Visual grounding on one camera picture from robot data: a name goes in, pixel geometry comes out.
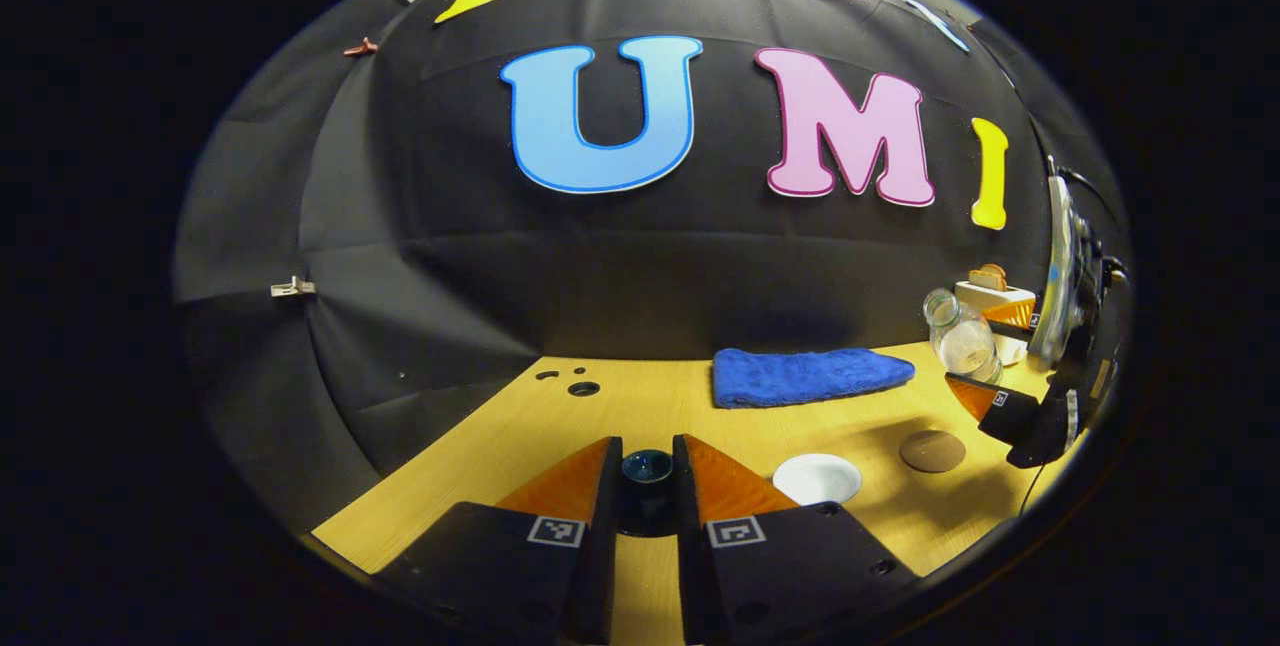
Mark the clear plastic water bottle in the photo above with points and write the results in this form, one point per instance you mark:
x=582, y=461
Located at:
x=965, y=346

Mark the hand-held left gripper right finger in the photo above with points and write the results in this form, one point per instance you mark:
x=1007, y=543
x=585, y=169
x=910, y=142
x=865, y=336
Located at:
x=690, y=536

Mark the white clip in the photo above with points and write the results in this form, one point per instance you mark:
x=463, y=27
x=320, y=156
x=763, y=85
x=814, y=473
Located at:
x=292, y=287

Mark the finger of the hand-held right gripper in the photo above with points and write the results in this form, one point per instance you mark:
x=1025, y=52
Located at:
x=1010, y=318
x=1000, y=406

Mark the dark teal teacup lid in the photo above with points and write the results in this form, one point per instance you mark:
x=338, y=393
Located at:
x=647, y=486

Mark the white toaster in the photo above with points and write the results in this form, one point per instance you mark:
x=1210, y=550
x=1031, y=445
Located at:
x=972, y=293

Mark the toast slice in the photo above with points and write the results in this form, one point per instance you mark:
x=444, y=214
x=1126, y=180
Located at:
x=979, y=279
x=997, y=275

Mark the round brown coaster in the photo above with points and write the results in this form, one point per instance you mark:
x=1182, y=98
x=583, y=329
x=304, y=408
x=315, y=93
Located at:
x=932, y=451

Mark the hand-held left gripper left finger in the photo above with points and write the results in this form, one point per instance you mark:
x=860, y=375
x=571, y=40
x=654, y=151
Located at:
x=605, y=526

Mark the blue towel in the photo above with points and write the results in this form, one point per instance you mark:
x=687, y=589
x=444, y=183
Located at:
x=800, y=376

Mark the copper clip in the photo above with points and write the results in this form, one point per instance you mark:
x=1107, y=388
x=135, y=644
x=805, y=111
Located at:
x=360, y=47

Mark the black backdrop cloth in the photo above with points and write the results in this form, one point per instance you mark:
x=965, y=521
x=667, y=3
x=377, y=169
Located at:
x=700, y=266

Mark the white teacup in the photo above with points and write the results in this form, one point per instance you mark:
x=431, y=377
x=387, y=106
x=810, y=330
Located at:
x=815, y=478

